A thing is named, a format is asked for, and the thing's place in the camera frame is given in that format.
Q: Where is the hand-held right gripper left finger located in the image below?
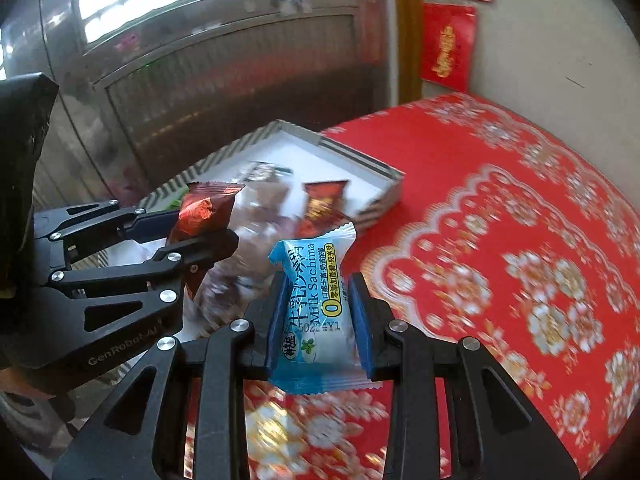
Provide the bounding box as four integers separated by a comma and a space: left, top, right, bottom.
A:
52, 272, 296, 480

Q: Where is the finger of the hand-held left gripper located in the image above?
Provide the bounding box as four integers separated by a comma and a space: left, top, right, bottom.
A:
45, 229, 240, 336
32, 200, 181, 266

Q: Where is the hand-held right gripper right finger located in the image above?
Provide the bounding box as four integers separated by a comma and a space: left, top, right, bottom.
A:
347, 272, 583, 480

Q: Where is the red gold-print snack packet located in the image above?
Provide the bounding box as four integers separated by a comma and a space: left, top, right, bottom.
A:
166, 181, 246, 301
295, 179, 353, 238

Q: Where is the blue white snack packet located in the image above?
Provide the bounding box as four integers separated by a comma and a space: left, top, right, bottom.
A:
266, 220, 381, 396

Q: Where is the clear twist-wrapped candy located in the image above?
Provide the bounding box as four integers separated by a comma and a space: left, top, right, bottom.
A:
235, 182, 301, 241

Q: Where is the clear brown snack packet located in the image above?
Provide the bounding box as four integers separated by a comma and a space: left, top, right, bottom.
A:
235, 160, 293, 186

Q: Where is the striped cardboard box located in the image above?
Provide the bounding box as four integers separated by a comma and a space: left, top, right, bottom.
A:
100, 119, 406, 341

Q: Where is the clear plastic snack packet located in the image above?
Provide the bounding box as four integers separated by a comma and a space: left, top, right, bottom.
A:
192, 240, 281, 341

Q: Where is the brown metal door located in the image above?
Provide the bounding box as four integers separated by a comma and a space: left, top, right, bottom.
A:
30, 2, 396, 211

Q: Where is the red floral tablecloth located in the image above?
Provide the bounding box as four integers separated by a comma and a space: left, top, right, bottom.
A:
185, 92, 640, 480

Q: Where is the red couplet strip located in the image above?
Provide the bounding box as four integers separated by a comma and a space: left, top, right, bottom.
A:
350, 0, 396, 63

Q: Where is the wooden door frame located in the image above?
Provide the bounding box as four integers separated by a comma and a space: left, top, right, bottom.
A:
387, 0, 426, 106

